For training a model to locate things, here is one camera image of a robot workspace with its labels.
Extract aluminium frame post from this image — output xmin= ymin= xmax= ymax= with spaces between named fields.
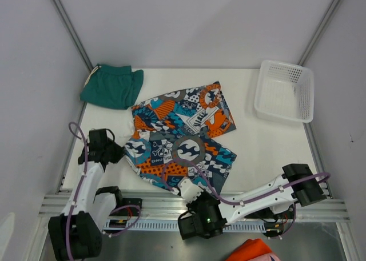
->
xmin=297 ymin=0 xmax=343 ymax=66
xmin=50 ymin=0 xmax=93 ymax=71

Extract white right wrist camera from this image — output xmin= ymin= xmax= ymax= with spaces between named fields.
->
xmin=178 ymin=177 xmax=204 ymax=203

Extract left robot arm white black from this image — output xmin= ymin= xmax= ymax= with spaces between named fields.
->
xmin=48 ymin=129 xmax=141 ymax=260

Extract white plastic mesh basket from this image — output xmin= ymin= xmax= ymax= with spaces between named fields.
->
xmin=254 ymin=60 xmax=315 ymax=123

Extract left aluminium frame post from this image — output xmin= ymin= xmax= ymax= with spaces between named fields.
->
xmin=50 ymin=0 xmax=93 ymax=71

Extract patterned blue orange shorts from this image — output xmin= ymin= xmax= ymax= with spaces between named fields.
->
xmin=125 ymin=81 xmax=237 ymax=193

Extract orange cloth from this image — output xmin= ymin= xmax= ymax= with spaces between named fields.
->
xmin=226 ymin=239 xmax=272 ymax=261

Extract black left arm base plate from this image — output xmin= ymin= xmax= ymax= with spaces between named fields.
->
xmin=112 ymin=198 xmax=142 ymax=217

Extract aluminium mounting rail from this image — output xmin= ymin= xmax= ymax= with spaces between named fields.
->
xmin=38 ymin=190 xmax=350 ymax=223

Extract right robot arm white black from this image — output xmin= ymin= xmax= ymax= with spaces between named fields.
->
xmin=178 ymin=164 xmax=330 ymax=240

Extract white slotted cable duct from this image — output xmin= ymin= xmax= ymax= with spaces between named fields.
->
xmin=104 ymin=219 xmax=266 ymax=234

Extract right aluminium frame post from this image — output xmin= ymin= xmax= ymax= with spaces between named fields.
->
xmin=297 ymin=0 xmax=343 ymax=66

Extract pink cloth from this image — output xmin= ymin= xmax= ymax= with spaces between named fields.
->
xmin=250 ymin=253 xmax=281 ymax=261

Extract teal green shorts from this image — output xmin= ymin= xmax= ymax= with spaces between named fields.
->
xmin=79 ymin=64 xmax=144 ymax=110

